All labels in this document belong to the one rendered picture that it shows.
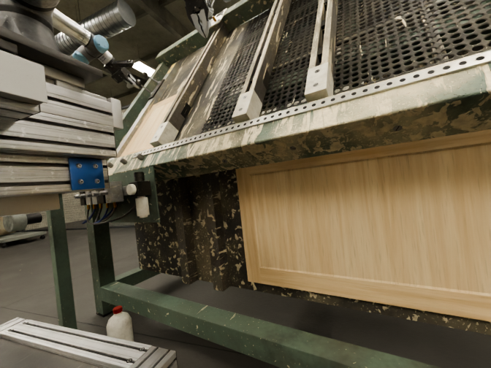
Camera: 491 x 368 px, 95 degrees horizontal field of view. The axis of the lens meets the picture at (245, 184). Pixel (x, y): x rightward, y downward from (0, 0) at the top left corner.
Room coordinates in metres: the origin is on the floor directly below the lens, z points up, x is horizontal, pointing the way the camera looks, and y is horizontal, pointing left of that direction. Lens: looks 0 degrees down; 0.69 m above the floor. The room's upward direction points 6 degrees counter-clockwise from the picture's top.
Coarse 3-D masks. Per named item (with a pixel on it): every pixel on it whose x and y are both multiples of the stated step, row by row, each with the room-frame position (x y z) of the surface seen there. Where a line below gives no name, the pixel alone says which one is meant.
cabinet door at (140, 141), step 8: (160, 104) 1.44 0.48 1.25; (168, 104) 1.37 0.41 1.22; (152, 112) 1.44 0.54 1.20; (160, 112) 1.36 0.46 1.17; (144, 120) 1.43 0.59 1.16; (152, 120) 1.36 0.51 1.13; (160, 120) 1.29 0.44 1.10; (144, 128) 1.36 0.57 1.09; (152, 128) 1.29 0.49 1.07; (136, 136) 1.35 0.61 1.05; (144, 136) 1.29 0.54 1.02; (152, 136) 1.22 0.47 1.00; (128, 144) 1.34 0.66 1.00; (136, 144) 1.28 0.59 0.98; (144, 144) 1.22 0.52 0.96; (128, 152) 1.28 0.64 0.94; (136, 152) 1.21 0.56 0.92
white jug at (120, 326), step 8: (120, 312) 1.01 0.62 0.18; (112, 320) 0.99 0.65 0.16; (120, 320) 0.99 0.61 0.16; (128, 320) 1.02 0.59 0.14; (112, 328) 0.97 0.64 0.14; (120, 328) 0.98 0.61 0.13; (128, 328) 1.01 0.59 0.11; (112, 336) 0.97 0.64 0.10; (120, 336) 0.98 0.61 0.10; (128, 336) 1.00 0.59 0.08
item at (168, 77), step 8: (176, 64) 1.73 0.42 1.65; (176, 72) 1.72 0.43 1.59; (168, 80) 1.65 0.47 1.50; (160, 88) 1.58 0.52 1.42; (160, 96) 1.57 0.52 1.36; (152, 104) 1.51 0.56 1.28; (144, 112) 1.46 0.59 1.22; (136, 120) 1.44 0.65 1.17; (136, 128) 1.40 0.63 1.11; (128, 136) 1.36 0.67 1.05; (120, 144) 1.35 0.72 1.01; (120, 152) 1.30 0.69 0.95
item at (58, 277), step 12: (60, 204) 1.21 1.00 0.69; (48, 216) 1.19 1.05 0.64; (60, 216) 1.21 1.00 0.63; (48, 228) 1.20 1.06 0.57; (60, 228) 1.21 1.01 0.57; (60, 240) 1.20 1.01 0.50; (60, 252) 1.20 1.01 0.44; (60, 264) 1.19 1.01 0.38; (60, 276) 1.19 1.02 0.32; (60, 288) 1.18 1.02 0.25; (60, 300) 1.18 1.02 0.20; (72, 300) 1.22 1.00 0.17; (60, 312) 1.18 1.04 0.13; (72, 312) 1.22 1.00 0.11; (60, 324) 1.20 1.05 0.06; (72, 324) 1.21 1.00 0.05
